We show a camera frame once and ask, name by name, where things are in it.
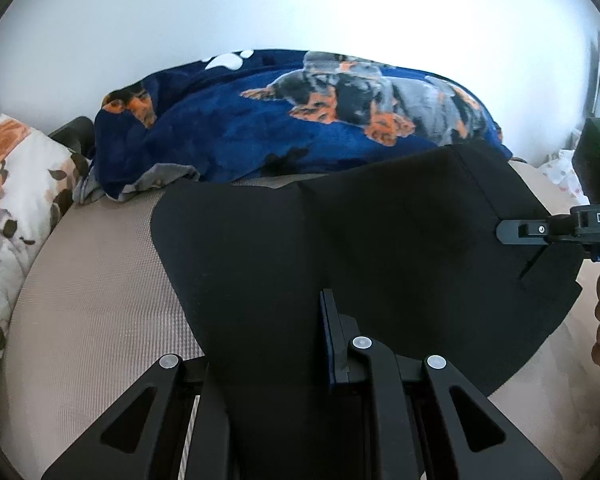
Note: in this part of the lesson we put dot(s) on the blue dog print blanket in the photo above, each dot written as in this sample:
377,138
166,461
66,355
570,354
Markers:
270,113

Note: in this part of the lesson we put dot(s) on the white orange floral pillow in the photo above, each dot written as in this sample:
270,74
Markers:
37,179

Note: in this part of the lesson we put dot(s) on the black pants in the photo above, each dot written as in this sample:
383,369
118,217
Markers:
408,248

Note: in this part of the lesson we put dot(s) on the white dotted bedsheet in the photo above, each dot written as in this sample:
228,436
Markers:
558,168

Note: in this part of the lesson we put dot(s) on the black object behind pillow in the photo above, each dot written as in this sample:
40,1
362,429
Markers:
77,135

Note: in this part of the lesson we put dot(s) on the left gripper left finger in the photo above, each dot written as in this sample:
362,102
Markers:
173,412

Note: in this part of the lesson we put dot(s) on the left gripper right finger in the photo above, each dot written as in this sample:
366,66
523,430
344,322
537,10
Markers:
393,417

